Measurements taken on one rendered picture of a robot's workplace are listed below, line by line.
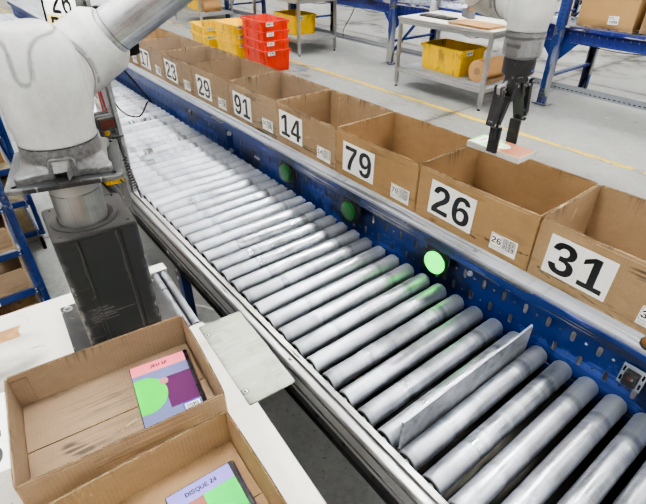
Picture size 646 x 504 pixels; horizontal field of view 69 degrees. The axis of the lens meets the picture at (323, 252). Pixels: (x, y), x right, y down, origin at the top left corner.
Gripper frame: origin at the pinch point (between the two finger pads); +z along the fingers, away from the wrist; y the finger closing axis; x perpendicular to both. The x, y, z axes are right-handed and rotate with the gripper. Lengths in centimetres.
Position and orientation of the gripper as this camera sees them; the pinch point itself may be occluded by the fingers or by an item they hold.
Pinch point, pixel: (503, 138)
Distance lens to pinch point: 136.6
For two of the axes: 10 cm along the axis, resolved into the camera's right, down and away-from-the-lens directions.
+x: 6.1, 4.4, -6.6
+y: -7.9, 3.5, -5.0
